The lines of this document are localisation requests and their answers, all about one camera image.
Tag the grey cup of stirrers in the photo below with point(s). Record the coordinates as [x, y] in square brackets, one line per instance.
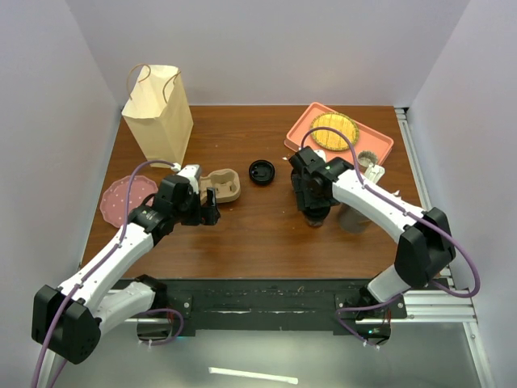
[351, 220]

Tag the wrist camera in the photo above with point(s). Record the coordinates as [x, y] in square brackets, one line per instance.
[192, 172]
[321, 154]

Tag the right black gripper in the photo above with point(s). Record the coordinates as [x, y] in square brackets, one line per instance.
[304, 200]

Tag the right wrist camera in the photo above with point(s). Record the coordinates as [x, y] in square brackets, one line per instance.
[321, 154]

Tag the white strip on floor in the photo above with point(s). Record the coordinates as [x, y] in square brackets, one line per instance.
[254, 375]

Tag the yellow woven coaster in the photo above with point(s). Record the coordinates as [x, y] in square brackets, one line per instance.
[329, 125]

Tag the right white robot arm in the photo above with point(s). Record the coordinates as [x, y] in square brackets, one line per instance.
[422, 247]

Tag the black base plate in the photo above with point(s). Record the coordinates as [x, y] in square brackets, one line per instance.
[280, 305]

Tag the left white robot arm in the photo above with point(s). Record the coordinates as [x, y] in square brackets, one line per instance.
[71, 318]

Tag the brown paper bag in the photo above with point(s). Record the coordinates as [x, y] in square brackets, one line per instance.
[157, 112]

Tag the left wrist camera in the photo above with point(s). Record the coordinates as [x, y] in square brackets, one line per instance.
[192, 172]

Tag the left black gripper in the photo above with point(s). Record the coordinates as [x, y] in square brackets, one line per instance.
[207, 215]

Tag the black cup lid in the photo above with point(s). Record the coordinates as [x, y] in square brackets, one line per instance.
[261, 172]

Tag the cardboard cup carrier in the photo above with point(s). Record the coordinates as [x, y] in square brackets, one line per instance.
[226, 183]

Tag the pink speckled plate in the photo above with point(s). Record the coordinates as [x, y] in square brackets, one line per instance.
[113, 201]

